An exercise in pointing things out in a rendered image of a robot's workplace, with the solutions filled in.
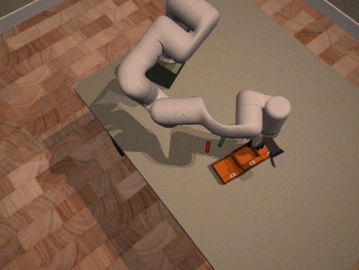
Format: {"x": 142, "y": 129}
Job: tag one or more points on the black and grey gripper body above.
{"x": 257, "y": 141}

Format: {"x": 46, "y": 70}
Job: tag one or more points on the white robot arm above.
{"x": 172, "y": 43}

